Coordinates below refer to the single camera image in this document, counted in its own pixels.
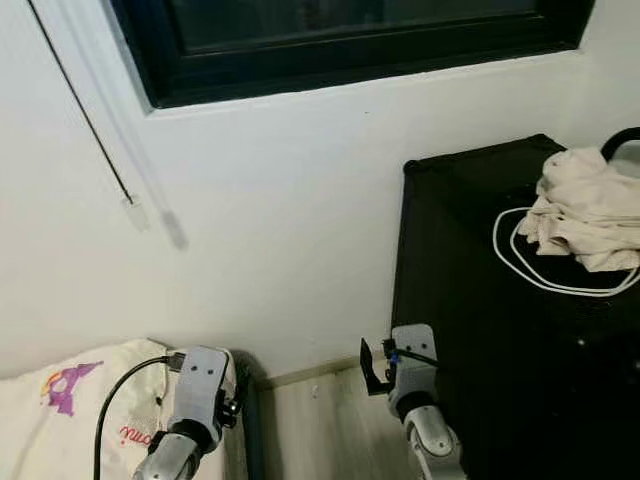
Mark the dark blue bed base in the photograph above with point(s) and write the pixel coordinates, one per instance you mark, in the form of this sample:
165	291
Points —
250	430

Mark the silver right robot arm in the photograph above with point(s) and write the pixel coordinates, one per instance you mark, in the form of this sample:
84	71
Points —
430	440

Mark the black wall panel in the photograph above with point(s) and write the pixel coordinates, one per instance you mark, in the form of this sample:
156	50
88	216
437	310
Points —
360	65

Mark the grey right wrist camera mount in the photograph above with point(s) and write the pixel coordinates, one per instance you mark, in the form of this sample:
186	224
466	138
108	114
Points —
415	358

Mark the tall black case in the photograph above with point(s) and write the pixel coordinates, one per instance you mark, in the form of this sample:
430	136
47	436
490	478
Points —
470	300

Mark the cream cartoon print quilt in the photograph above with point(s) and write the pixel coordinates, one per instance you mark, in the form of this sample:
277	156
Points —
80	430

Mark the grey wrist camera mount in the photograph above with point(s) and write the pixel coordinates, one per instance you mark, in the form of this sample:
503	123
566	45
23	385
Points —
200	390
415	358

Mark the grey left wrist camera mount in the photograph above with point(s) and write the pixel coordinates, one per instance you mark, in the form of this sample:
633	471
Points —
200	390

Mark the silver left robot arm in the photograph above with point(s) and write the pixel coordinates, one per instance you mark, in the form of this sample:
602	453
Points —
175	458

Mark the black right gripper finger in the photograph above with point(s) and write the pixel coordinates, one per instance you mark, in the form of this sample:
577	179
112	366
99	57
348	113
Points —
373	375

